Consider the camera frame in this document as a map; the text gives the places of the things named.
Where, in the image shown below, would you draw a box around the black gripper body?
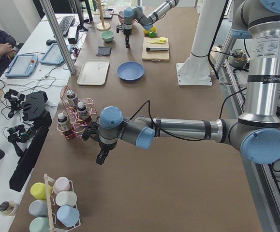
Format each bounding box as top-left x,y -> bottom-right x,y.
97,142 -> 114,160
123,29 -> 132,45

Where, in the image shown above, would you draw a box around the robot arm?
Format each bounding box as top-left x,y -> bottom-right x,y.
94,0 -> 280,165
122,0 -> 179,48

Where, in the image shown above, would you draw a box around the blue round plate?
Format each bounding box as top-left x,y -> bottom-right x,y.
117,61 -> 145,81

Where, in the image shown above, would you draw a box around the green bowl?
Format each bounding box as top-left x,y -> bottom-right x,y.
101,30 -> 115,43

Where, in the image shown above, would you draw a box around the knife on cutting board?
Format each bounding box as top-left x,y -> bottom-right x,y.
146,47 -> 169,52

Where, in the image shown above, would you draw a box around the wooden mug tree stand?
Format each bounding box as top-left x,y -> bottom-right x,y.
94,0 -> 111,31

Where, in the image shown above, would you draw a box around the green lime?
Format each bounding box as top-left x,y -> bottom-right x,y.
148,31 -> 156,38

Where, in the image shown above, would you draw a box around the grey cloth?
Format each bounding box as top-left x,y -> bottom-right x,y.
96,46 -> 112,57

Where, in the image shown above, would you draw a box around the wooden cutting board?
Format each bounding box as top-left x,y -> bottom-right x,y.
142,37 -> 170,61

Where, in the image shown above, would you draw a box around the lemon slices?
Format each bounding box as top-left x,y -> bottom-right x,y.
147,37 -> 167,44

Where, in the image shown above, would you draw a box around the cream rectangular tray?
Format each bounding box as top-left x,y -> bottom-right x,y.
77,59 -> 109,86

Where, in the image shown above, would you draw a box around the pink cup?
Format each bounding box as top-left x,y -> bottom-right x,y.
53,176 -> 70,194

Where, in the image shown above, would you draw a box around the cream cup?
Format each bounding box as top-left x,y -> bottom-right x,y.
56,191 -> 77,207

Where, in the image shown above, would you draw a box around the dark bottle white cap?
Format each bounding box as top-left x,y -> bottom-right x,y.
67,90 -> 78,107

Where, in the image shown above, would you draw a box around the black keyboard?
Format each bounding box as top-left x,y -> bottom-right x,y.
59,15 -> 75,37

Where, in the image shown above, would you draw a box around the blue cup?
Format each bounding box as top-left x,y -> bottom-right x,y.
57,205 -> 80,227

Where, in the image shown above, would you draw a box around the yellow cup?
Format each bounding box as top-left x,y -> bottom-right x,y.
30,182 -> 46,200

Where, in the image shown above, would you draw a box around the blue teach pendant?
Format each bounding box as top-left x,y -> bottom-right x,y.
40,43 -> 64,66
5,54 -> 38,78

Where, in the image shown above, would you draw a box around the computer mouse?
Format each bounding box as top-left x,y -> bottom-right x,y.
46,39 -> 57,46

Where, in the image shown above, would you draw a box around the grey cup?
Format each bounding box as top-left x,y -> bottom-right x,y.
29,200 -> 48,217

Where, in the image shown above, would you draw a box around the mint green cup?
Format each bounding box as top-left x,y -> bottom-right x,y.
29,217 -> 50,232

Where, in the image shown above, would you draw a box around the tape roll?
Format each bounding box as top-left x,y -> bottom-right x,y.
0,201 -> 19,216

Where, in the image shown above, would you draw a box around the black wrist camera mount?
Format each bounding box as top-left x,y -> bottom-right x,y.
82,122 -> 99,142

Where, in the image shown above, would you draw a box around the copper wire bottle rack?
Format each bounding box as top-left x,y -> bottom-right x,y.
57,86 -> 97,139

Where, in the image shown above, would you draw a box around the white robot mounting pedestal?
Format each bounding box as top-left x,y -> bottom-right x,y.
177,0 -> 228,86

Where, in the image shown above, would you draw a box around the black camera rig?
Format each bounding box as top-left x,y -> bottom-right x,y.
4,89 -> 52,192

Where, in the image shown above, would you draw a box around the aluminium frame post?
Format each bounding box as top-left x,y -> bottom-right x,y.
40,0 -> 76,74

